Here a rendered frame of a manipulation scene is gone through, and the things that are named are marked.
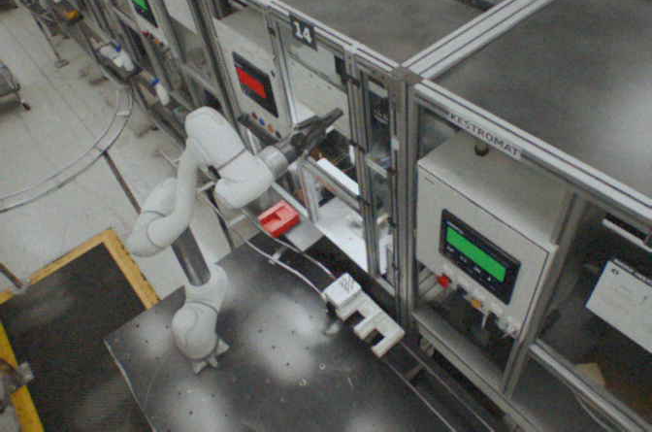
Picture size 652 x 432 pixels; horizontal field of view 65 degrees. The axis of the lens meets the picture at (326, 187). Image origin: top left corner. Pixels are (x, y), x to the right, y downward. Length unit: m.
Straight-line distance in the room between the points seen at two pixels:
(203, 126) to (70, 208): 3.15
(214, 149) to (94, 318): 2.44
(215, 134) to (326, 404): 1.29
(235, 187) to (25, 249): 3.13
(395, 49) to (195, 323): 1.39
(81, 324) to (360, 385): 2.05
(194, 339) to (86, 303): 1.62
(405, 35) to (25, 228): 3.60
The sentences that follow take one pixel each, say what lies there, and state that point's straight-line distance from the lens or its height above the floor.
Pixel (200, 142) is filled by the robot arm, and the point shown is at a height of 1.92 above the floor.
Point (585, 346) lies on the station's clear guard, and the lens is 1.53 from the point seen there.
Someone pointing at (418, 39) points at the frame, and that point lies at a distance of 1.51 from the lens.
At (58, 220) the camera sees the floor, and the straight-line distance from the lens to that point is 4.44.
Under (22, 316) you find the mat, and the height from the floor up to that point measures 0.01.
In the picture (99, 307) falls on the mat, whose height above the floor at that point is 0.01.
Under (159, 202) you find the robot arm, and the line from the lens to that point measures 1.90.
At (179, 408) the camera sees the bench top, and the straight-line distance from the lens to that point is 2.42.
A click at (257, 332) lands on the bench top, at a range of 2.46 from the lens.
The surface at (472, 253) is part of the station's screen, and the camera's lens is 1.46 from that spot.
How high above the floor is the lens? 2.81
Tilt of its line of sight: 47 degrees down
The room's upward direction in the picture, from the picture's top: 10 degrees counter-clockwise
